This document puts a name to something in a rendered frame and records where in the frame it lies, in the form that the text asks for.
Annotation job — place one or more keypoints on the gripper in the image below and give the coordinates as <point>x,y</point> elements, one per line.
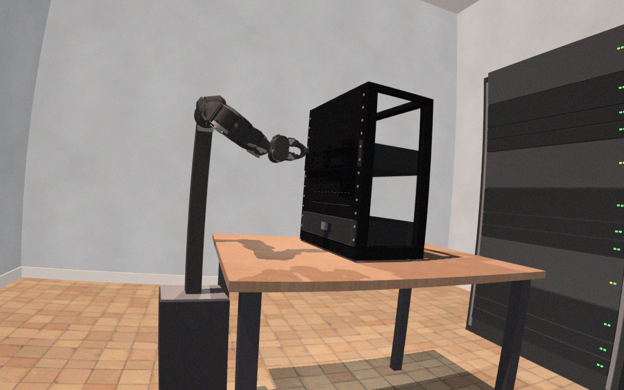
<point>280,149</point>

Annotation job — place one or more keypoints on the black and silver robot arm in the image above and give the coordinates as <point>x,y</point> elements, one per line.
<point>213,111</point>

